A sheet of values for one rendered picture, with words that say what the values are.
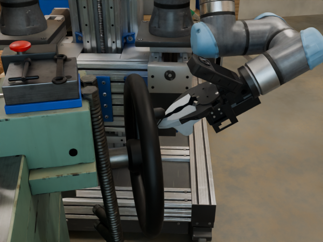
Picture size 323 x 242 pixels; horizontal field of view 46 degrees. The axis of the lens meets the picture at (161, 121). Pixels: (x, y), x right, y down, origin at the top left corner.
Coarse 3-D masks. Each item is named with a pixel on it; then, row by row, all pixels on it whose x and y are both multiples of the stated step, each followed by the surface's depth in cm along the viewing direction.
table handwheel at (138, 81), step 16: (128, 80) 63; (128, 96) 72; (144, 96) 57; (128, 112) 77; (144, 112) 56; (128, 128) 79; (144, 128) 55; (128, 144) 66; (144, 144) 54; (112, 160) 65; (128, 160) 66; (144, 160) 54; (160, 160) 55; (144, 176) 55; (160, 176) 54; (144, 192) 77; (160, 192) 55; (144, 208) 73; (160, 208) 56; (144, 224) 66; (160, 224) 58
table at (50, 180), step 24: (0, 168) 50; (24, 168) 51; (48, 168) 55; (72, 168) 55; (96, 168) 56; (0, 192) 46; (24, 192) 49; (48, 192) 55; (0, 216) 43; (24, 216) 48; (0, 240) 40; (24, 240) 46
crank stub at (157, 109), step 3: (153, 108) 77; (156, 108) 77; (159, 108) 77; (156, 111) 77; (159, 111) 77; (162, 111) 77; (156, 114) 77; (159, 114) 77; (162, 114) 77; (156, 117) 77; (159, 117) 77; (162, 117) 77
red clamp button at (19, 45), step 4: (12, 44) 55; (16, 44) 55; (20, 44) 55; (24, 44) 55; (28, 44) 55; (12, 48) 54; (16, 48) 54; (20, 48) 54; (24, 48) 55; (28, 48) 56
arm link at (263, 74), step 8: (264, 56) 74; (248, 64) 75; (256, 64) 74; (264, 64) 74; (248, 72) 75; (256, 72) 74; (264, 72) 73; (272, 72) 73; (256, 80) 74; (264, 80) 74; (272, 80) 74; (264, 88) 74; (272, 88) 75
